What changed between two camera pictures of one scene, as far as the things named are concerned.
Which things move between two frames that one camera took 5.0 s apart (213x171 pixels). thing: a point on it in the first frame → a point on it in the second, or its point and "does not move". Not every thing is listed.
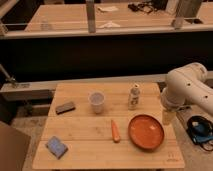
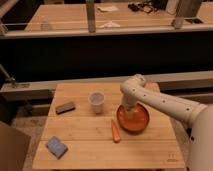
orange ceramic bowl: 146,132 → 134,121
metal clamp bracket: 13,80 does not move
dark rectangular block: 67,107 does not move
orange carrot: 115,132 does not move
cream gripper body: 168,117 → 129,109
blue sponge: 56,147 does not move
